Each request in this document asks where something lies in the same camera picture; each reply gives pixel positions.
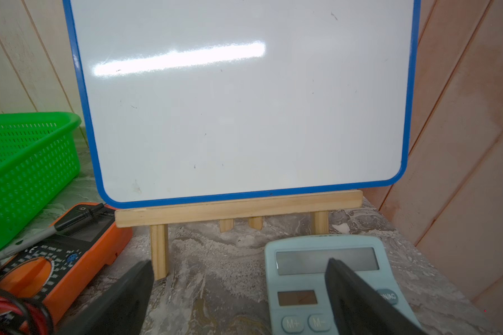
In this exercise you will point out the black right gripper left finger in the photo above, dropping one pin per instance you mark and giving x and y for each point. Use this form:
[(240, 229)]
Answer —
[(121, 309)]

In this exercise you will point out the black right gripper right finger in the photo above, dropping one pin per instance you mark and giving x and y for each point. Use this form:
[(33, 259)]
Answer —
[(358, 308)]

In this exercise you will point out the orange Victor multimeter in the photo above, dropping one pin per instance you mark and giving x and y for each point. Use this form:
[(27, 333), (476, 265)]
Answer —
[(42, 275)]

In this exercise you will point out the green plastic basket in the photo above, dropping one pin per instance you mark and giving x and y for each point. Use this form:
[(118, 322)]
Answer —
[(38, 158)]

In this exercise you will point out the light blue calculator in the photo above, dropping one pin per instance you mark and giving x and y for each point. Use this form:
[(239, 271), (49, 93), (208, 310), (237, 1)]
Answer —
[(295, 276)]

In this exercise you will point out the wooden easel stand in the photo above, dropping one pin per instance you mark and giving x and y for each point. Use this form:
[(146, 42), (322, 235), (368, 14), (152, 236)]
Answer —
[(158, 219)]

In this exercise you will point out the blue framed whiteboard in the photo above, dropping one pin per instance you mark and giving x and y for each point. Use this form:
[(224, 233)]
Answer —
[(204, 101)]

